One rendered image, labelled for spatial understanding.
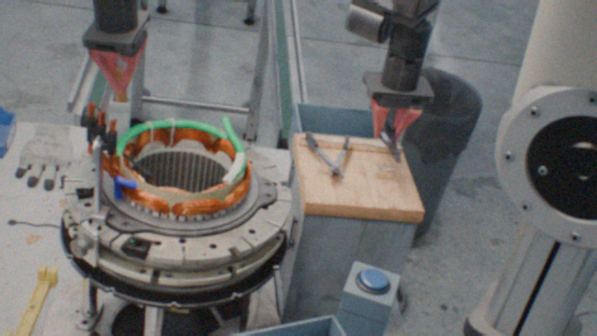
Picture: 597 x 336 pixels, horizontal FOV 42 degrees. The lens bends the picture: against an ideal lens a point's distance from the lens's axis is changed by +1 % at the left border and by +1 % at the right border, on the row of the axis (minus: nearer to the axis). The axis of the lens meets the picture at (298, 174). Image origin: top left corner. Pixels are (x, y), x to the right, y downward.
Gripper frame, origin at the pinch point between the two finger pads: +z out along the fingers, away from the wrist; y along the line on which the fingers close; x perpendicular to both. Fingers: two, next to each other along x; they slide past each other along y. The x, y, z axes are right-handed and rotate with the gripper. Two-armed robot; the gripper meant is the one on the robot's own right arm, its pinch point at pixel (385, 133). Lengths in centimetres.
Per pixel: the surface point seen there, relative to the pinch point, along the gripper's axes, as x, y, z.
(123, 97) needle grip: 6.3, 41.1, -6.5
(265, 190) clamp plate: 13.9, 20.3, 2.8
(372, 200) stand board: 9.3, 2.6, 6.7
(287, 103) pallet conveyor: -73, 4, 37
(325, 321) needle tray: 35.3, 13.6, 7.2
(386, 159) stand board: -2.8, -2.1, 6.7
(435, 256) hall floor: -106, -65, 114
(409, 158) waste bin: -112, -48, 76
